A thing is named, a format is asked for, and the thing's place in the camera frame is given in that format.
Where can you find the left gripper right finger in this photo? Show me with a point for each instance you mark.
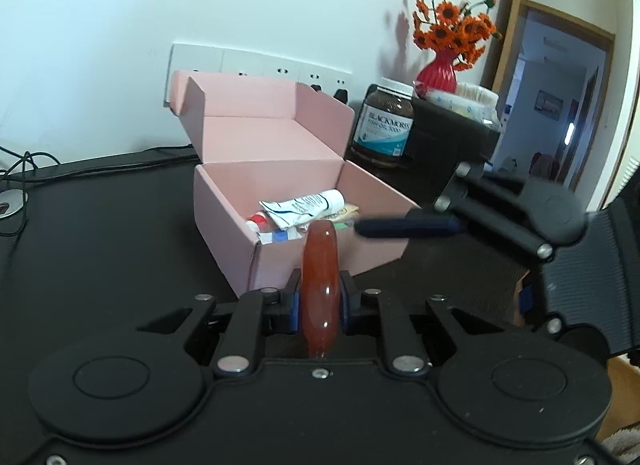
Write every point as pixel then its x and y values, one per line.
pixel 382 316

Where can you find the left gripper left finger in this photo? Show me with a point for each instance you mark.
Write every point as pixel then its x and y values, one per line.
pixel 244 326

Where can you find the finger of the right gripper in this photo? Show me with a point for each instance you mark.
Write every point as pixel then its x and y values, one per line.
pixel 423 227

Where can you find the small colourful card packet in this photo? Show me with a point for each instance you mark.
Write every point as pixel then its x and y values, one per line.
pixel 348 213

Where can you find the red-brown gua sha board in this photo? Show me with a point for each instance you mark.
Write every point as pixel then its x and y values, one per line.
pixel 320 293

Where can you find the white ointment tube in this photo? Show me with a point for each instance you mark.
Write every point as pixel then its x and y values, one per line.
pixel 304 209

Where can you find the pink cardboard box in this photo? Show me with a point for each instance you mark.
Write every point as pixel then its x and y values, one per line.
pixel 266 139

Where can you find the black storage box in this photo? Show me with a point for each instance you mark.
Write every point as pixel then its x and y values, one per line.
pixel 438 142

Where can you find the brown fish oil bottle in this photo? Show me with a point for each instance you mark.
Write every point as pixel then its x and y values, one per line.
pixel 384 123

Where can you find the white patterned tissue pack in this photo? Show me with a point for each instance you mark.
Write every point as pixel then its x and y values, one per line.
pixel 459 105

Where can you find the cotton swab container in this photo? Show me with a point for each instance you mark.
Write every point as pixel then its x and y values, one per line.
pixel 477 94

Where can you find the red ribbed vase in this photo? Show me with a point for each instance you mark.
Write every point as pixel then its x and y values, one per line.
pixel 438 75

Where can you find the black plug right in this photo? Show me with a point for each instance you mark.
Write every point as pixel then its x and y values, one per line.
pixel 341 95

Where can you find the orange artificial flowers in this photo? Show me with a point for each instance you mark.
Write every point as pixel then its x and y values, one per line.
pixel 462 30

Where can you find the white wall socket strip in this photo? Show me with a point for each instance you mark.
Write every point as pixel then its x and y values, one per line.
pixel 200 57

